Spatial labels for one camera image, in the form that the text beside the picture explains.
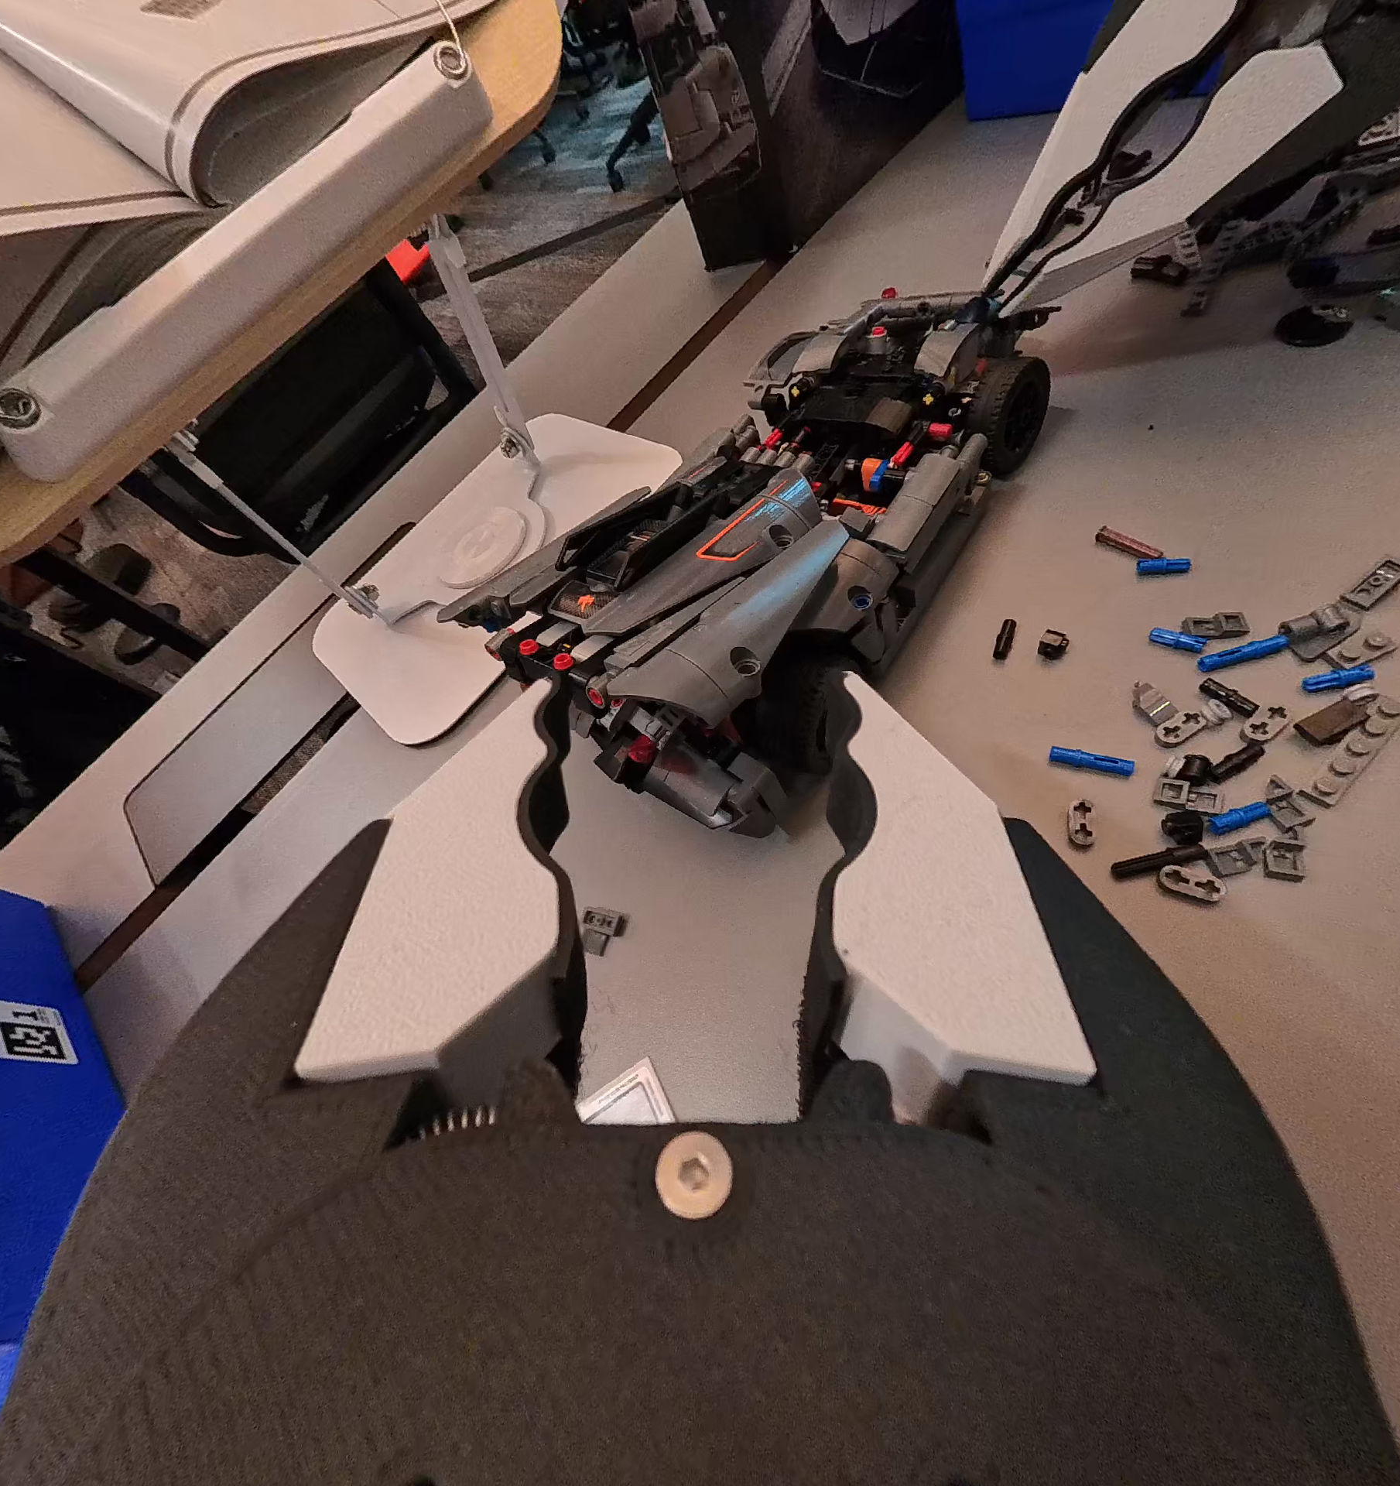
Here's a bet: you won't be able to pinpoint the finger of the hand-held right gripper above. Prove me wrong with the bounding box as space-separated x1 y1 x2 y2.
985 0 1239 292
1005 47 1344 320

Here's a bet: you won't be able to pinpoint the lego sticker sheet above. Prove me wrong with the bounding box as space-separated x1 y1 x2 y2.
578 1057 670 1128

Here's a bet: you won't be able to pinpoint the blue storage bin with tag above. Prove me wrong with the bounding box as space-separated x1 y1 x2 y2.
0 877 127 1486

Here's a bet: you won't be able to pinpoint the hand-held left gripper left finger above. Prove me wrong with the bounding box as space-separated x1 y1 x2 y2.
294 673 591 1091

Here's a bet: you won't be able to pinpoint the white and wooden book stand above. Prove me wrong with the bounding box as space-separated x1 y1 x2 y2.
0 0 682 748

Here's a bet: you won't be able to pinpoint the black office chair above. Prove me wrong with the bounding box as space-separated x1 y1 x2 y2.
144 258 481 557

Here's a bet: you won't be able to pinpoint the lego instruction booklet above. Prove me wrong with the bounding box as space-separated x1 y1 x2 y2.
0 0 540 387

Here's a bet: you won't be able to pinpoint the scattered blue pins grey pieces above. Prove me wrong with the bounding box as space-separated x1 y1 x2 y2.
1046 526 1400 907

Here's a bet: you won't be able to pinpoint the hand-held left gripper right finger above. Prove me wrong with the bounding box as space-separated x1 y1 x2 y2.
800 672 1096 1119

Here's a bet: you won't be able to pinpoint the small grey lego assembly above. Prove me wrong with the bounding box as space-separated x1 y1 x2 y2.
1279 602 1364 666

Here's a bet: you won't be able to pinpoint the lego set box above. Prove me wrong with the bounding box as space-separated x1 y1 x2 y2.
627 0 964 269

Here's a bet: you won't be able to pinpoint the grey lego car model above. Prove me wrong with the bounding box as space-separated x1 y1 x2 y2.
440 290 1053 841

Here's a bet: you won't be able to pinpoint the pile of grey lego plates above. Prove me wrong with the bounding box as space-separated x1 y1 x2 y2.
1129 103 1400 348

